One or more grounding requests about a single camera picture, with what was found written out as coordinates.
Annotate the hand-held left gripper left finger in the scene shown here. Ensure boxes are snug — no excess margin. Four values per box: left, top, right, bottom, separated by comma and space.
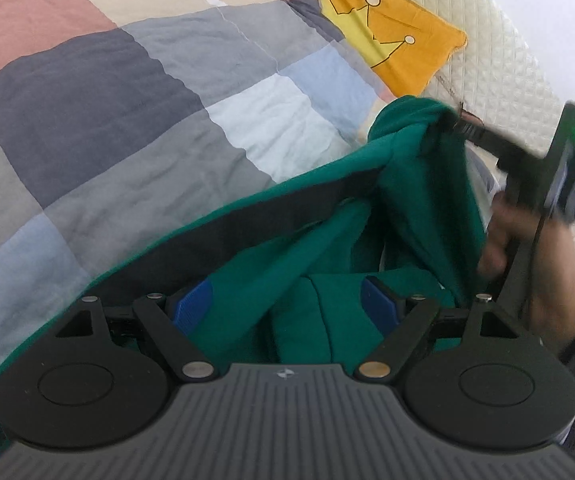
55, 280, 216, 381

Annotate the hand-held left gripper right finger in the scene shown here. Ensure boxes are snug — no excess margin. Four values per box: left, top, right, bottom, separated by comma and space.
353, 276, 521, 381

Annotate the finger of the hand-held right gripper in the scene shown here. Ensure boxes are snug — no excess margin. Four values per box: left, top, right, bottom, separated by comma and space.
437, 110, 513, 163

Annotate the green hoodie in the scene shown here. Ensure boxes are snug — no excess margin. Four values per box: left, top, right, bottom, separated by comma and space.
0, 95, 493, 411

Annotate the person's right hand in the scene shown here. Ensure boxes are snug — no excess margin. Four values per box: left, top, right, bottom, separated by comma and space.
477, 192, 575, 346

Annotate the cream quilted headboard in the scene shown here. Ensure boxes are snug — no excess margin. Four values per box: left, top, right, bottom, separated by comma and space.
345, 0, 575, 261

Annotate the yellow crown pillow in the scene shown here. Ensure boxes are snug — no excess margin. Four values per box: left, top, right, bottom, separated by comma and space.
301, 0, 468, 102

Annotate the checkered quilt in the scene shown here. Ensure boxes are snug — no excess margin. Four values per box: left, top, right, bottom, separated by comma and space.
0, 0, 398, 396

